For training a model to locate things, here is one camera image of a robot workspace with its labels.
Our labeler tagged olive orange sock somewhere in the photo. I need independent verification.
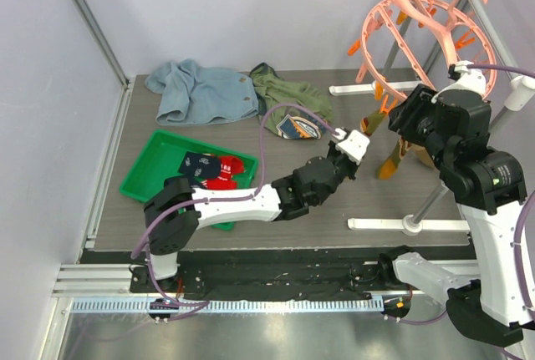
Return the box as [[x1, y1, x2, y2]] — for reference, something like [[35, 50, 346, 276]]
[[360, 109, 387, 137], [376, 138, 411, 180]]

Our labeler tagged red snowflake sock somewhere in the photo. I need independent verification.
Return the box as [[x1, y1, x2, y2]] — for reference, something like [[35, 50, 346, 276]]
[[218, 155, 245, 180], [188, 176, 237, 190]]

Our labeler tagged navy santa sock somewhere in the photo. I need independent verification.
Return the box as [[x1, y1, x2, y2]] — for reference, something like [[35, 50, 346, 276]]
[[178, 151, 221, 180]]

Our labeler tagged brown ribbed sock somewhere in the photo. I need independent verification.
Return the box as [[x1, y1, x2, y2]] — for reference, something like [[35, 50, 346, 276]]
[[412, 145, 435, 169]]

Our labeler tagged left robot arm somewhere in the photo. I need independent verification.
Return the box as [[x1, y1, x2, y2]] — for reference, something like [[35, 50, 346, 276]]
[[133, 140, 367, 292]]

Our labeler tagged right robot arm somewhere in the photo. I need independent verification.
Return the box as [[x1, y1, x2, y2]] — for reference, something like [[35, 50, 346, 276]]
[[377, 84, 534, 347]]

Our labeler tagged pink round clip hanger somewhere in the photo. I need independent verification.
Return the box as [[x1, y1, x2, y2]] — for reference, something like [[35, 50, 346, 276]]
[[347, 0, 497, 104]]

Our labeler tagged olive green printed shirt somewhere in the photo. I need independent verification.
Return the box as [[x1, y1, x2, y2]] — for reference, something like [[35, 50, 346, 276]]
[[249, 63, 334, 139]]

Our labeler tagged grey drying rack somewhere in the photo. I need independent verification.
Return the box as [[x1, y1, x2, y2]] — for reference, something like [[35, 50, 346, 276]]
[[329, 0, 534, 238]]

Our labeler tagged light blue denim garment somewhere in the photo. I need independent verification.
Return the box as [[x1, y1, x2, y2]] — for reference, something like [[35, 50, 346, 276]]
[[145, 59, 259, 126]]

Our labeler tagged green plastic tray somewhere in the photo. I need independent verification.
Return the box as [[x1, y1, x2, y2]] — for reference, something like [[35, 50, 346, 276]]
[[119, 129, 259, 231]]

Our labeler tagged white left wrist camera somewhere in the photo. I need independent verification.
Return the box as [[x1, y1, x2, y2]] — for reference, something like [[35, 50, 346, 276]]
[[332, 128, 370, 165]]

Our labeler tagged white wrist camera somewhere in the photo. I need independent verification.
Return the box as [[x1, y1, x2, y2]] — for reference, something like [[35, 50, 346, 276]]
[[332, 128, 370, 165], [443, 60, 487, 98]]

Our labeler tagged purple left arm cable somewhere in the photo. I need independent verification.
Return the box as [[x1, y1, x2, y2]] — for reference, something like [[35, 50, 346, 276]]
[[130, 103, 342, 322]]

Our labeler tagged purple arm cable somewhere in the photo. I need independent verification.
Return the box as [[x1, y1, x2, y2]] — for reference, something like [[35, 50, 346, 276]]
[[130, 103, 342, 322], [396, 63, 535, 360]]

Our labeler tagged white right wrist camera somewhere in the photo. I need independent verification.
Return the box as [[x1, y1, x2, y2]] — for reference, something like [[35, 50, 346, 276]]
[[443, 60, 487, 98]]

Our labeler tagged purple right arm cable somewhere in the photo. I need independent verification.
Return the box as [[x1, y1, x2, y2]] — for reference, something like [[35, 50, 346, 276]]
[[396, 63, 535, 360]]

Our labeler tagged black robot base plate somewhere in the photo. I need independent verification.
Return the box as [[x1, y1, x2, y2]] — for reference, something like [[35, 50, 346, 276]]
[[81, 246, 411, 302]]

